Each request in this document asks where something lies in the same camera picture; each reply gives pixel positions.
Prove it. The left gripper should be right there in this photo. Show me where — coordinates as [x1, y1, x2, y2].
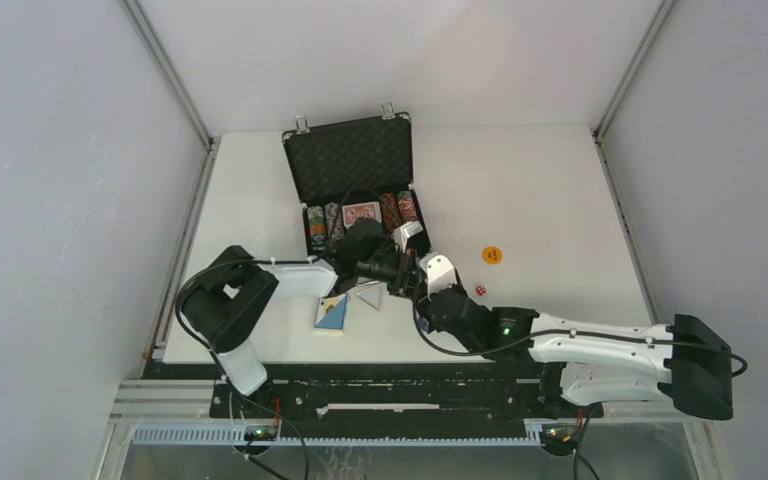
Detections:
[356, 247, 427, 299]

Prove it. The blue white card box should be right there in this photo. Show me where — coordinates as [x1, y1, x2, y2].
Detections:
[313, 294, 349, 333]

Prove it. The black aluminium poker case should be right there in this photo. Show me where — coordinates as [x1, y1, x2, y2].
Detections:
[281, 102, 431, 287]

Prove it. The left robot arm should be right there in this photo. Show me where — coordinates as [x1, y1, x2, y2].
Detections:
[174, 218, 424, 417]

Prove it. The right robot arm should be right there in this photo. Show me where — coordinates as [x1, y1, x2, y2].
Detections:
[411, 283, 749, 421]

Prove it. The blue grey chip stack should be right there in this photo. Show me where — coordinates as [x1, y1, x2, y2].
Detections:
[324, 202, 345, 241]

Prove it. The red playing card deck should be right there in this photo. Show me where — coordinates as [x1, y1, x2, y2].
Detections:
[341, 201, 382, 229]

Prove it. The brown orange chip stack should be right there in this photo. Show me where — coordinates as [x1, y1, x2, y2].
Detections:
[380, 192, 401, 222]

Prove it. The red green chip stack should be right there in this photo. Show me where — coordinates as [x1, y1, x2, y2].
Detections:
[397, 190, 418, 223]

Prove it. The orange big blind button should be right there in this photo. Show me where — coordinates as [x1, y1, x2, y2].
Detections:
[482, 246, 503, 265]

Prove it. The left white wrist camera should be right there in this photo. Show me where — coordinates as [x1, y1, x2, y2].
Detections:
[392, 220, 424, 252]

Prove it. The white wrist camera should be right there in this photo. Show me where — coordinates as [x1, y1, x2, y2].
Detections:
[419, 252, 458, 295]
[392, 220, 424, 252]

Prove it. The right black camera cable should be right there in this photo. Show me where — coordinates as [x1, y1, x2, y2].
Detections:
[411, 298, 750, 379]

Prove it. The black camera cable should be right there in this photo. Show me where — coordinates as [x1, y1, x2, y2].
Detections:
[175, 188, 405, 362]
[411, 298, 750, 379]

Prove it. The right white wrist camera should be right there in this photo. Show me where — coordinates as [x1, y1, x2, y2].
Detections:
[419, 252, 458, 295]

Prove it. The left black camera cable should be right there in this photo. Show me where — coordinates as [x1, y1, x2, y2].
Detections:
[175, 188, 405, 362]

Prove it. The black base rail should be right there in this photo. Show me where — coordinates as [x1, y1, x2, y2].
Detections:
[209, 362, 583, 440]

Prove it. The white cable duct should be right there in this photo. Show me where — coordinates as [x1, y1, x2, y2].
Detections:
[130, 423, 544, 447]

